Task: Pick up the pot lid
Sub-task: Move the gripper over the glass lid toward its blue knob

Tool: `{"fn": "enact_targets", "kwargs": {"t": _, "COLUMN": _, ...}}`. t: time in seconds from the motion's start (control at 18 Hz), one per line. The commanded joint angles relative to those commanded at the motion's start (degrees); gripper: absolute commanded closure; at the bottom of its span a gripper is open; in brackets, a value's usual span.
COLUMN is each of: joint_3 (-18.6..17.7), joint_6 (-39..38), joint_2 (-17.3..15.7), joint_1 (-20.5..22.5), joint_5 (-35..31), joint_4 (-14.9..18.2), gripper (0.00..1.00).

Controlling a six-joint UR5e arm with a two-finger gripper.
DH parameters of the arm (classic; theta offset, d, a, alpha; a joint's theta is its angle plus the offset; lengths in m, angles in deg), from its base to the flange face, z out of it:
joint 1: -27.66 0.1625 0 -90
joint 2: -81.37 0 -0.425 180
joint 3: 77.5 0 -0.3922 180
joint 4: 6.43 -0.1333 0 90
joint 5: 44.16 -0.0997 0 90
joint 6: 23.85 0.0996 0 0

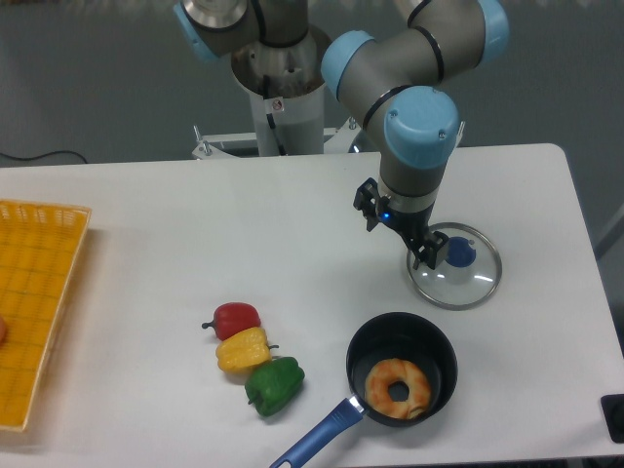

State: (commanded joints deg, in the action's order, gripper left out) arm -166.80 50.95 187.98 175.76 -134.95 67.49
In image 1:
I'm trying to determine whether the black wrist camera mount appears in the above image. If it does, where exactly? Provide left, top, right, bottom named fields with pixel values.
left=353, top=177, right=379, bottom=232

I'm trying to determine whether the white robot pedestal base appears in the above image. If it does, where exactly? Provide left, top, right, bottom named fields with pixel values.
left=192, top=25, right=361, bottom=160

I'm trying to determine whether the black cable on floor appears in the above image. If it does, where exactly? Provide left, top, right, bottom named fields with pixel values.
left=0, top=150, right=90, bottom=164

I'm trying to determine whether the glazed toy donut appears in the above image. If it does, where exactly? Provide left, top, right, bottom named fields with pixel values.
left=365, top=358, right=432, bottom=420

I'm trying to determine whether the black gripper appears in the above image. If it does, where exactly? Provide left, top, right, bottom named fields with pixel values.
left=378, top=209, right=449, bottom=269

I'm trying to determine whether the green toy bell pepper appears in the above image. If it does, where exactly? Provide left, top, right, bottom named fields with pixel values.
left=245, top=357, right=305, bottom=417

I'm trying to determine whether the red toy bell pepper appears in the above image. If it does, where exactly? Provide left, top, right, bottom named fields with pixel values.
left=202, top=302, right=261, bottom=341

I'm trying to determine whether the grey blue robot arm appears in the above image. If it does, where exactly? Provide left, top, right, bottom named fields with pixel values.
left=174, top=1, right=509, bottom=268

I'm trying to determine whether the black saucepan blue handle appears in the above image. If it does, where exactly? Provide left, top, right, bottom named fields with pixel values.
left=272, top=312, right=458, bottom=467

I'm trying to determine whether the yellow toy bell pepper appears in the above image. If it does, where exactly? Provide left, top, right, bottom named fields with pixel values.
left=215, top=327, right=275, bottom=373

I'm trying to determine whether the yellow plastic basket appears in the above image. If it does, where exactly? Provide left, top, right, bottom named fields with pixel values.
left=1, top=200, right=92, bottom=432

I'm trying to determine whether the black device at table edge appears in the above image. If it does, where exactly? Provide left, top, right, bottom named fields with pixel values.
left=601, top=394, right=624, bottom=444

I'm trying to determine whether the glass pot lid blue knob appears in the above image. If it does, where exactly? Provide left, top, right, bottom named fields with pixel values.
left=406, top=221, right=503, bottom=310

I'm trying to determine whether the grey table leg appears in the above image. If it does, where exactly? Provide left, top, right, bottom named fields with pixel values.
left=593, top=204, right=624, bottom=260

